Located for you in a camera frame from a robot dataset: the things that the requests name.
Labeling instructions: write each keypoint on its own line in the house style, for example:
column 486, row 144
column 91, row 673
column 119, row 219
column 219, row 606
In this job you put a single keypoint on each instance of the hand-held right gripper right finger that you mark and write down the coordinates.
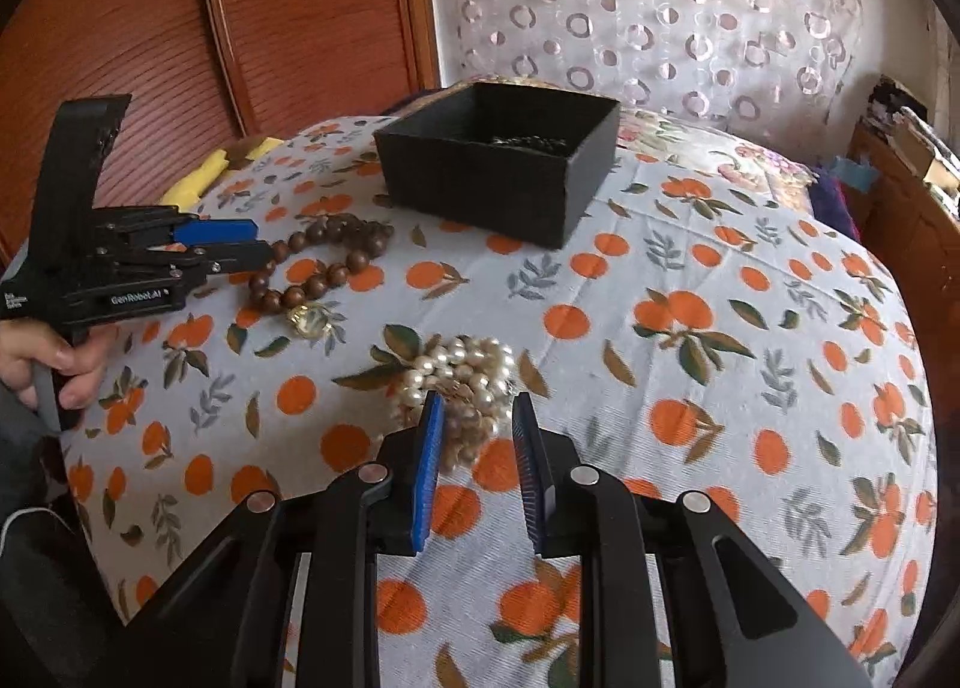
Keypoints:
column 529, row 478

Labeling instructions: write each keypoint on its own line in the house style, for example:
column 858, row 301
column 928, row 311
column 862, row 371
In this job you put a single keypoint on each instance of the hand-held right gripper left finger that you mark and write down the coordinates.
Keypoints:
column 429, row 470

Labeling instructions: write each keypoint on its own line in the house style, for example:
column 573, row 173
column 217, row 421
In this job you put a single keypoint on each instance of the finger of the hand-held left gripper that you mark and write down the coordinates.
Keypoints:
column 240, row 257
column 217, row 230

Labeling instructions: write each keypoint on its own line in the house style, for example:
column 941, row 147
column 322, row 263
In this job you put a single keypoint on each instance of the black cardboard box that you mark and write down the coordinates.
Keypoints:
column 480, row 186

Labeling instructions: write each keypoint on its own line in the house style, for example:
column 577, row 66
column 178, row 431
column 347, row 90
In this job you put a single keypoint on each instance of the silver hair comb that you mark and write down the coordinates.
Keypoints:
column 525, row 142

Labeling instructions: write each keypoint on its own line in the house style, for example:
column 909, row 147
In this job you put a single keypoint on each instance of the person's left hand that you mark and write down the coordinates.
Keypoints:
column 22, row 350

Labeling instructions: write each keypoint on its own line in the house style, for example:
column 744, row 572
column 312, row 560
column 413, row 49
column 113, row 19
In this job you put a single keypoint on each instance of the yellow striped plush pillow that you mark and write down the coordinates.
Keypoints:
column 195, row 182

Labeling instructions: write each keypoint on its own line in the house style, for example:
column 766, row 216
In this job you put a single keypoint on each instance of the orange fruit printed cloth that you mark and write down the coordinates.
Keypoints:
column 675, row 395

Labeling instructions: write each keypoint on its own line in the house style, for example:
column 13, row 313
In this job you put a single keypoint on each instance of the wooden slatted wardrobe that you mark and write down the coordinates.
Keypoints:
column 300, row 21

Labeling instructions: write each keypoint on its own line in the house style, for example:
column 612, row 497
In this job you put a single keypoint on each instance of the floral bedsheet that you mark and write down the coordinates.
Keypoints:
column 750, row 156

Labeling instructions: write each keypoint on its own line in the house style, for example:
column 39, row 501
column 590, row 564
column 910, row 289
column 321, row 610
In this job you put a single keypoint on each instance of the dark blue blanket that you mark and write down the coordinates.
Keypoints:
column 832, row 208

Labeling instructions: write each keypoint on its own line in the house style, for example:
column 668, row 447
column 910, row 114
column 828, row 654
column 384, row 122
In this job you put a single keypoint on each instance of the blue tissue pack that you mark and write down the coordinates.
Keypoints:
column 851, row 174

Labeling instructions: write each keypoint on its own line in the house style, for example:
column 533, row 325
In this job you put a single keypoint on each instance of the wooden cabinet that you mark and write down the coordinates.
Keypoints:
column 900, row 223

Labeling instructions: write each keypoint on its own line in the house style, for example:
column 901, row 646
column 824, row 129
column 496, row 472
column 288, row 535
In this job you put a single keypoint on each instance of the stack of folded clothes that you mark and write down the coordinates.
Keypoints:
column 892, row 107

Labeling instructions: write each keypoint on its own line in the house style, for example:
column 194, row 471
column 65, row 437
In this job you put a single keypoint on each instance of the circle patterned wall curtain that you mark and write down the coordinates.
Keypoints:
column 637, row 21

